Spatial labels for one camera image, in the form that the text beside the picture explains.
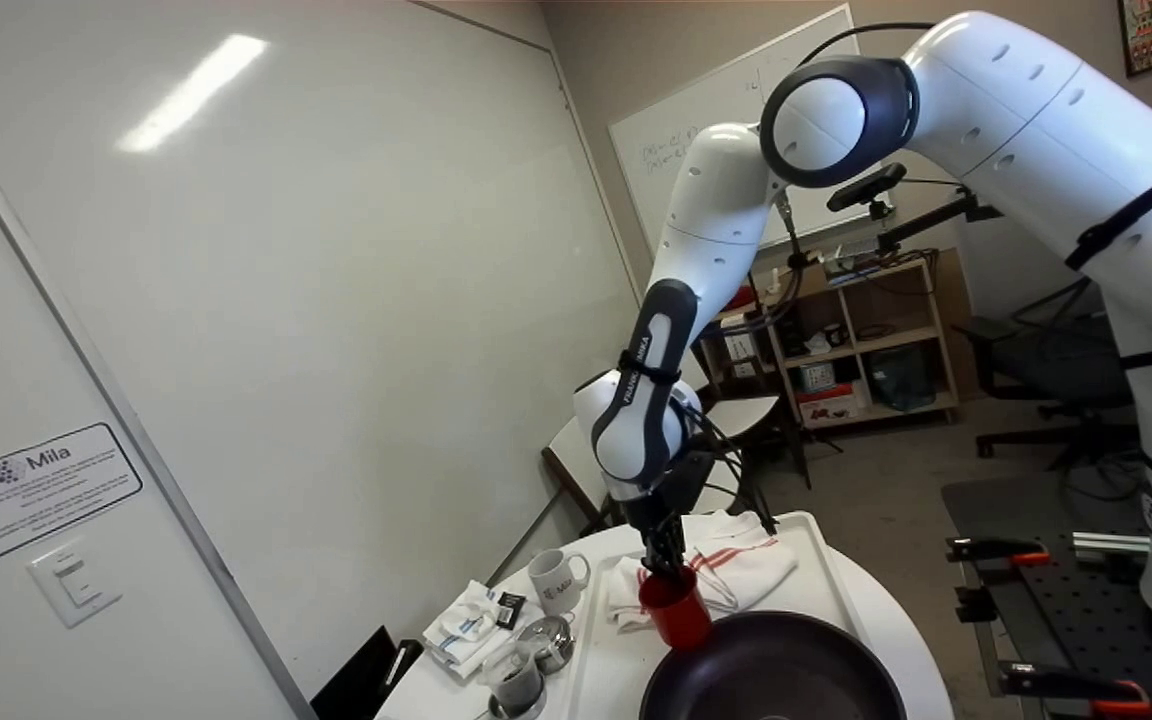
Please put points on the small red-striped white cloth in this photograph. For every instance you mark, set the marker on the small red-striped white cloth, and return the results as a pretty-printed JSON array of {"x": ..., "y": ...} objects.
[{"x": 621, "y": 595}]

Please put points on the black bin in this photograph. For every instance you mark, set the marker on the black bin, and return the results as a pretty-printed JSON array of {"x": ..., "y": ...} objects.
[{"x": 360, "y": 680}]

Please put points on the wooden shelf unit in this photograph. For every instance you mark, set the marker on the wooden shelf unit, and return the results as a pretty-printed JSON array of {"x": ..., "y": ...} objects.
[{"x": 898, "y": 333}]

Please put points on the small black device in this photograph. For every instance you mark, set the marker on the small black device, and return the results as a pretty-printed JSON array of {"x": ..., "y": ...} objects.
[{"x": 508, "y": 610}]

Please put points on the black frying pan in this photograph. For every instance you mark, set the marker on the black frying pan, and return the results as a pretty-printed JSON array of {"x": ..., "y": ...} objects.
[{"x": 768, "y": 680}]

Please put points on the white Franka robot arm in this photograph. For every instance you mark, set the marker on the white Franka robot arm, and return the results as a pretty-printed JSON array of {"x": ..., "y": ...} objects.
[{"x": 1042, "y": 123}]

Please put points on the large wall whiteboard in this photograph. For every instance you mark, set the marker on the large wall whiteboard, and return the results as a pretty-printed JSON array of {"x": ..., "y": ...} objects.
[{"x": 642, "y": 146}]

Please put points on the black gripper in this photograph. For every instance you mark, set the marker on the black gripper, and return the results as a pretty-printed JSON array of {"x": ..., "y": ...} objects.
[{"x": 666, "y": 507}]

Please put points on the small metal bowl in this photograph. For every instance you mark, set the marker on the small metal bowl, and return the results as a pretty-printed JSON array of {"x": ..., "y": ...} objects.
[{"x": 547, "y": 640}]

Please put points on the black office chair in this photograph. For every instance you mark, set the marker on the black office chair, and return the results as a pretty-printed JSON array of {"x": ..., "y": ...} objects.
[{"x": 1051, "y": 374}]

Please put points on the red cup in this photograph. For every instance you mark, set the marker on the red cup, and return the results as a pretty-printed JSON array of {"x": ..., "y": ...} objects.
[{"x": 676, "y": 612}]

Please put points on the white wall sign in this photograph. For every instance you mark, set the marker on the white wall sign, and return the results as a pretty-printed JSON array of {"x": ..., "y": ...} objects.
[{"x": 39, "y": 490}]

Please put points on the white folded packets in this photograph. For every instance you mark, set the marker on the white folded packets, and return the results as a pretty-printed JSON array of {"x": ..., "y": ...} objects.
[{"x": 461, "y": 630}]

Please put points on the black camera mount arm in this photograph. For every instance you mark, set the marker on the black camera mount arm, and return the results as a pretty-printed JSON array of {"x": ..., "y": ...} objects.
[{"x": 928, "y": 217}]

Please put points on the white mug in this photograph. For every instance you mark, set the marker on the white mug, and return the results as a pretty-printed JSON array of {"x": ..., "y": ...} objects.
[{"x": 555, "y": 583}]

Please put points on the silver metal bar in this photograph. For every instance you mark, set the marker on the silver metal bar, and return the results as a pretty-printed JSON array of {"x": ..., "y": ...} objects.
[{"x": 1112, "y": 540}]

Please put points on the white light switch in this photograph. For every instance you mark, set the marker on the white light switch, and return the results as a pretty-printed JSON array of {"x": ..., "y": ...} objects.
[{"x": 73, "y": 583}]

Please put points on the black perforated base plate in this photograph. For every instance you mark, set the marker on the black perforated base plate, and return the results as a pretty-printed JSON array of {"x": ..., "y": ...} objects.
[{"x": 1069, "y": 612}]

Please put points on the black orange clamp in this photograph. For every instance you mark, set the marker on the black orange clamp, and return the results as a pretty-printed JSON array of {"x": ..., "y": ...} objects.
[
  {"x": 1080, "y": 690},
  {"x": 997, "y": 550}
]

